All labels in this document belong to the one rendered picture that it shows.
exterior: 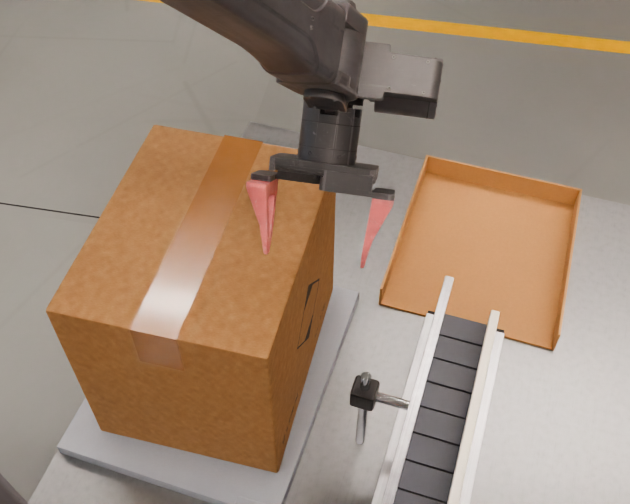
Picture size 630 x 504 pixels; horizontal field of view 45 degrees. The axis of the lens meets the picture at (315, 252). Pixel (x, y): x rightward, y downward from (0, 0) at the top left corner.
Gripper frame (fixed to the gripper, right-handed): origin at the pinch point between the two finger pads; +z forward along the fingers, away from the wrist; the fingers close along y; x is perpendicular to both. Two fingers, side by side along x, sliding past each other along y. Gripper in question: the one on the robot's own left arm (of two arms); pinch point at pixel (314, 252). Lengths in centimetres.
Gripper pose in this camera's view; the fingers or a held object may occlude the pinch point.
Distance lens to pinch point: 76.5
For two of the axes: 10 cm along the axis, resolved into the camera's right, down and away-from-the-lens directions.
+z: -1.2, 9.7, 2.0
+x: 1.2, -1.8, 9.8
